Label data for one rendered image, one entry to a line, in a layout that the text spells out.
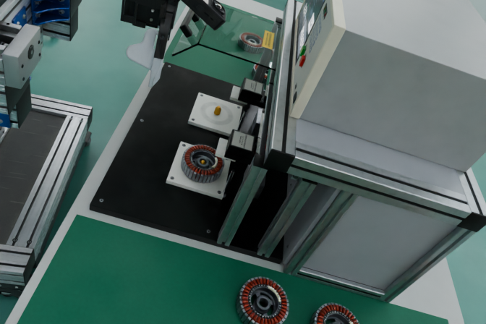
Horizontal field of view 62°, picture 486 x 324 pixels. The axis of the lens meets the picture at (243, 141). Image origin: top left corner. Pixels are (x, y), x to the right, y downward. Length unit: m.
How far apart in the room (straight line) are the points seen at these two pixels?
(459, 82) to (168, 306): 0.70
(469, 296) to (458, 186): 1.62
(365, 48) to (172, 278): 0.61
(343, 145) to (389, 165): 0.10
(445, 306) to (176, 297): 0.69
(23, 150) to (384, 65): 1.49
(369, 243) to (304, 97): 0.36
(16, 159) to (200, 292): 1.12
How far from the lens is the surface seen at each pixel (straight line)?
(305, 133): 0.78
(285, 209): 0.85
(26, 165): 1.82
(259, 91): 1.18
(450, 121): 0.85
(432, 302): 1.22
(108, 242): 0.97
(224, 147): 1.02
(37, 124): 1.98
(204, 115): 1.25
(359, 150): 0.82
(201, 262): 0.97
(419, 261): 1.00
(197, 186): 1.05
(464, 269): 2.59
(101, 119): 2.31
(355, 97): 0.78
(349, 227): 0.89
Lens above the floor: 1.58
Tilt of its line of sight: 41 degrees down
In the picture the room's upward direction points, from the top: 23 degrees clockwise
